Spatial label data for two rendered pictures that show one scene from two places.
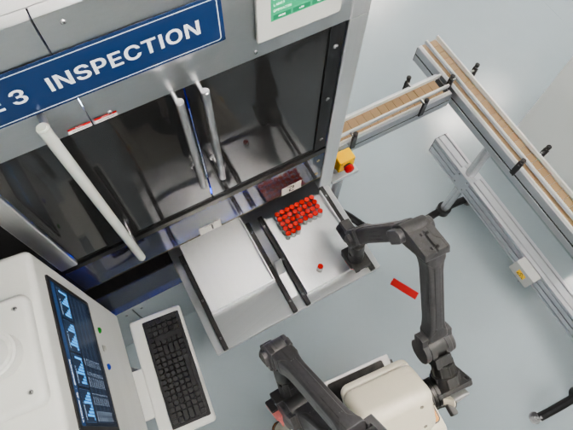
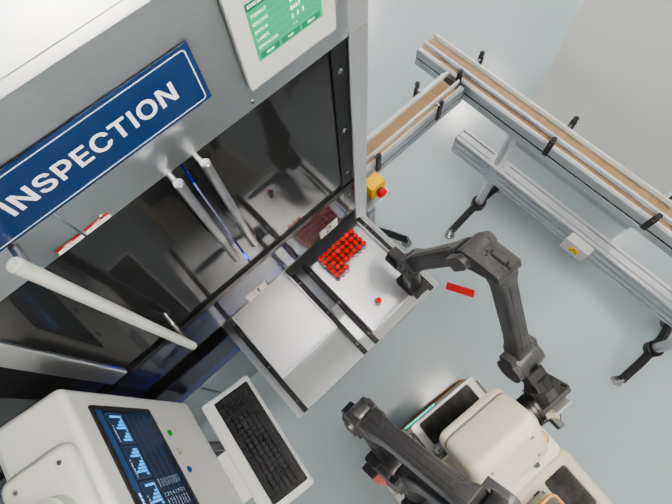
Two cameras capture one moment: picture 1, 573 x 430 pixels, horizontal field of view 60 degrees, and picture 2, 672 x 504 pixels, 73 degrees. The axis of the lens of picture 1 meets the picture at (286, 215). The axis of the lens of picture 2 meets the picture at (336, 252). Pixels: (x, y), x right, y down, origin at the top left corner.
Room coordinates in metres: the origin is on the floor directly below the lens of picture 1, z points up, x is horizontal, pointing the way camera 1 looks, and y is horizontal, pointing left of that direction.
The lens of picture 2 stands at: (0.18, 0.00, 2.53)
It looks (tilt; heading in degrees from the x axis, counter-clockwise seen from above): 69 degrees down; 358
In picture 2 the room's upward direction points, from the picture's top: 9 degrees counter-clockwise
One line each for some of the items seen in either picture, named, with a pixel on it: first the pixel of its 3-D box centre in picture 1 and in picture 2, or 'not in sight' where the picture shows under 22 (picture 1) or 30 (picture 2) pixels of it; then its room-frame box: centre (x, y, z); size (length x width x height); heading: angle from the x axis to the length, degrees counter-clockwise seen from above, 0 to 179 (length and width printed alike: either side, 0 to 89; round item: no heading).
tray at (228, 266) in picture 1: (223, 258); (279, 317); (0.60, 0.23, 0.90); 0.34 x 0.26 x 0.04; 32
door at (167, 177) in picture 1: (120, 187); (146, 286); (0.58, 0.45, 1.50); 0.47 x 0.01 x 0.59; 122
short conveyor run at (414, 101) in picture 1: (379, 114); (397, 129); (1.28, -0.38, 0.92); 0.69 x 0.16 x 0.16; 122
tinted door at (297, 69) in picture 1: (269, 120); (288, 170); (0.82, 0.06, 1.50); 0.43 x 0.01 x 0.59; 122
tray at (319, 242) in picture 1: (314, 240); (365, 275); (0.69, -0.11, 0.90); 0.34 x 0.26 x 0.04; 32
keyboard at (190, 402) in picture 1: (175, 367); (259, 440); (0.20, 0.38, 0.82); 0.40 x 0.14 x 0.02; 25
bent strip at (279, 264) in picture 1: (286, 278); (347, 321); (0.53, -0.01, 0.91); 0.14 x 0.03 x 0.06; 31
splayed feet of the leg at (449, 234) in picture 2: (441, 212); (476, 206); (1.22, -0.91, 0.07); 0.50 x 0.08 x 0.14; 122
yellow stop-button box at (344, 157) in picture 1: (342, 159); (372, 184); (1.01, -0.21, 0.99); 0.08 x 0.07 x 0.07; 32
